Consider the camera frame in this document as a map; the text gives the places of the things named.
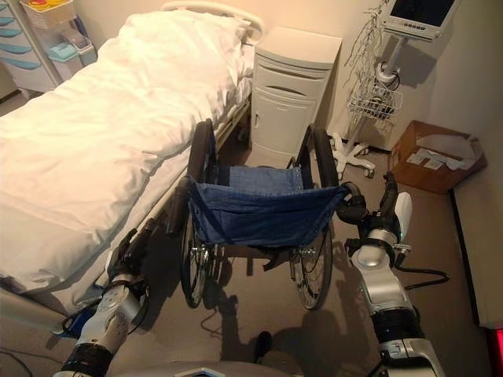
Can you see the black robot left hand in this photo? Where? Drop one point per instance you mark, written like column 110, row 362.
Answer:
column 131, row 249

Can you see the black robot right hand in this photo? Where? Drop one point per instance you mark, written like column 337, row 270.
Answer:
column 403, row 214

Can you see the wheelchair with blue fabric seat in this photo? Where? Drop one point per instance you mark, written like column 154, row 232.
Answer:
column 255, row 204

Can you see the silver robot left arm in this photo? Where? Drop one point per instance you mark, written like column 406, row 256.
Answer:
column 106, row 318

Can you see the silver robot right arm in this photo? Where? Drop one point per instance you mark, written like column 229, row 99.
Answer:
column 387, row 290

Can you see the blue bed pedal unit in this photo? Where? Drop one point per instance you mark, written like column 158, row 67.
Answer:
column 76, row 324

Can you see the brown cardboard box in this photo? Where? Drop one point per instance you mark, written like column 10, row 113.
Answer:
column 424, row 176

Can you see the white paper labels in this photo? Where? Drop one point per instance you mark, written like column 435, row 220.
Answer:
column 426, row 157

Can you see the white rolling monitor stand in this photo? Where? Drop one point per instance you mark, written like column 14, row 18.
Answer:
column 353, row 153

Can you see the white plastic bag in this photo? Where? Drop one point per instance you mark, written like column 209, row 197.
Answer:
column 457, row 151

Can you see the white duvet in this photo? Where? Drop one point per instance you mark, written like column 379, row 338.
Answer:
column 118, row 118

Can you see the white bedside cabinet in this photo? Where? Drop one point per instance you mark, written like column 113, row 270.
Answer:
column 288, row 98

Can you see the red glowing object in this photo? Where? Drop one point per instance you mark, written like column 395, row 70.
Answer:
column 494, row 349

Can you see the white hanging monitor leads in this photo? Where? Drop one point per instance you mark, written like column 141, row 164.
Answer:
column 363, row 51

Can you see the patient monitor screen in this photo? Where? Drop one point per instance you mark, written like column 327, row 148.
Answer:
column 422, row 13

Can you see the light blue box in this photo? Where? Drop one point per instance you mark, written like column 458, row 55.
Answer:
column 61, row 57

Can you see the clear bin with grey lid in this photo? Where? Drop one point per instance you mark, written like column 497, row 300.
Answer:
column 80, row 45

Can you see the white medical drawer cart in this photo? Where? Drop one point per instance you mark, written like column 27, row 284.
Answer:
column 23, row 59

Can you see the white pillow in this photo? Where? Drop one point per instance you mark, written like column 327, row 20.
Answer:
column 196, row 27

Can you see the white slatted storage basket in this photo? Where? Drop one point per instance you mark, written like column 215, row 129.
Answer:
column 47, row 17

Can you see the yellow round container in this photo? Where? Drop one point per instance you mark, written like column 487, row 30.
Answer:
column 38, row 4

